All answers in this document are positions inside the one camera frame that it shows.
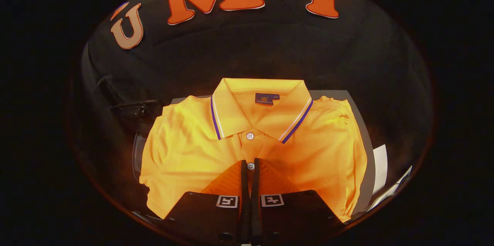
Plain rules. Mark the yellow polo shirt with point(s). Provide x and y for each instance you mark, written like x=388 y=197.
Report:
x=185 y=153

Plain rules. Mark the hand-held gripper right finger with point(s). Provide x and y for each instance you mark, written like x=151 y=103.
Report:
x=256 y=199

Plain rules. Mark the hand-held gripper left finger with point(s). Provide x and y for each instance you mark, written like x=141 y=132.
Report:
x=244 y=199

